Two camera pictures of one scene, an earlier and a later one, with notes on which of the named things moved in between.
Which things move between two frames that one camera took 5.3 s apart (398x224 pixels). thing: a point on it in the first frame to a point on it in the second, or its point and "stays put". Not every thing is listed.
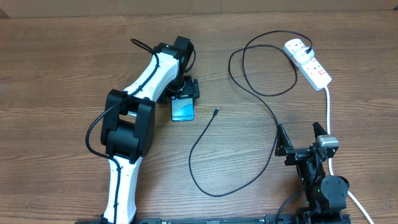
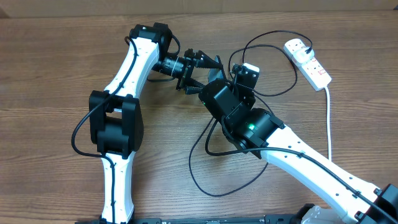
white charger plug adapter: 300,56 stays put
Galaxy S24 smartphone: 182,109 to 214,74
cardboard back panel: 17,9 stays put
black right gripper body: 297,154 to 250,101
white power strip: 314,73 stays put
